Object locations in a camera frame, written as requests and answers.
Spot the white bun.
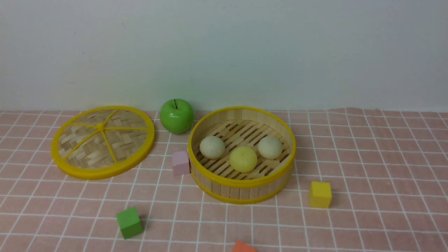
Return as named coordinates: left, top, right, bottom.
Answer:
left=199, top=136, right=225, bottom=160

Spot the yellow rimmed bamboo steamer tray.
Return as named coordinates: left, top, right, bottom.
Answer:
left=187, top=106, right=296, bottom=204

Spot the pink cube block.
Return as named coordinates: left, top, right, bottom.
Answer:
left=171, top=151, right=190, bottom=176

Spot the beige bun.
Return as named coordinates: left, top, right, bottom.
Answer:
left=258, top=136, right=282, bottom=160

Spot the green cube block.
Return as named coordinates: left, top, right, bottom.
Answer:
left=116, top=207, right=144, bottom=240

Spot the orange block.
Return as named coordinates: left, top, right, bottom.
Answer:
left=232, top=241, right=256, bottom=252

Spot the green apple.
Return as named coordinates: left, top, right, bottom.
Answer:
left=159, top=99, right=195, bottom=134

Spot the yellow rimmed bamboo steamer lid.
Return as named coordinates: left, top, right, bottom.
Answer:
left=51, top=106, right=156, bottom=180

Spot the yellow cube block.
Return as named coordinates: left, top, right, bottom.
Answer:
left=309, top=181, right=333, bottom=209

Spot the yellow bun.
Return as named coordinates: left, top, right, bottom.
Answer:
left=229, top=146, right=258, bottom=173

